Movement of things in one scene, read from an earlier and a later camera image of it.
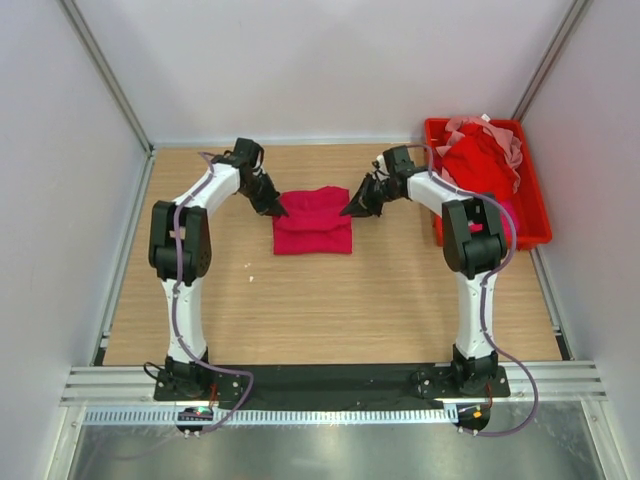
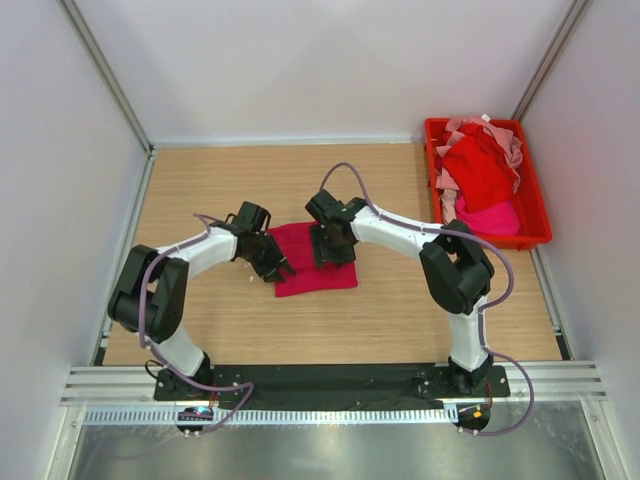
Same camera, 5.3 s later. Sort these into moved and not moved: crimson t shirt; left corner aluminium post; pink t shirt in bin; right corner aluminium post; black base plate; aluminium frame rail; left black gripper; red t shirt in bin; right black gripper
Moved: crimson t shirt; right black gripper; left black gripper
Not moved: black base plate; left corner aluminium post; red t shirt in bin; aluminium frame rail; right corner aluminium post; pink t shirt in bin
